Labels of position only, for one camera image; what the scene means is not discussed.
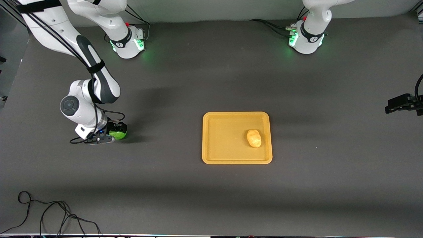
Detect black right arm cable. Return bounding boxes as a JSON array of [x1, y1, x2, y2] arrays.
[[7, 0, 126, 145]]

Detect yellow-brown potato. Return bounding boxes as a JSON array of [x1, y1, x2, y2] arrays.
[[247, 129, 262, 148]]

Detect black left arm base cables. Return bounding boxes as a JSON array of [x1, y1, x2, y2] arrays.
[[250, 6, 310, 38]]

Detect yellow rectangular tray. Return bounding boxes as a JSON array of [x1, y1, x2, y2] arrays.
[[202, 111, 273, 165]]

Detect loose thin black cable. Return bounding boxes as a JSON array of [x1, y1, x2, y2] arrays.
[[0, 191, 101, 237]]

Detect black right arm base cables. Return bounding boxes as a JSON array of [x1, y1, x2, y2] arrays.
[[122, 7, 151, 42]]

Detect black arm base cables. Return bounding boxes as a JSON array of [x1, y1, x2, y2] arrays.
[[250, 6, 310, 38], [122, 7, 151, 42]]

